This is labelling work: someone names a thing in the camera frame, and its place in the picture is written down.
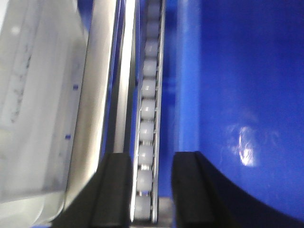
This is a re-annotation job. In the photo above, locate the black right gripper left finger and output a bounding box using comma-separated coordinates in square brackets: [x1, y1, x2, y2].
[51, 153, 132, 228]

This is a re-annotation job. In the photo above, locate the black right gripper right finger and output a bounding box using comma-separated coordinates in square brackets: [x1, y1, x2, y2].
[171, 151, 304, 228]

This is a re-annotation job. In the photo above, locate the white plastic tote box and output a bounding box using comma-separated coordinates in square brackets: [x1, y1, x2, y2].
[0, 0, 87, 228]

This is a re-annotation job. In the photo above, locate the blue bin right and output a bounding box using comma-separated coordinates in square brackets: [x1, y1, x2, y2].
[159, 0, 304, 221]

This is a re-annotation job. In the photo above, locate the shelf roller track rail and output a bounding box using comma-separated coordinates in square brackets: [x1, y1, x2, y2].
[130, 0, 166, 225]

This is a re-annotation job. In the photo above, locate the metal shelf rail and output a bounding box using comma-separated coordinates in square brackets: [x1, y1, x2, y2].
[63, 0, 137, 212]

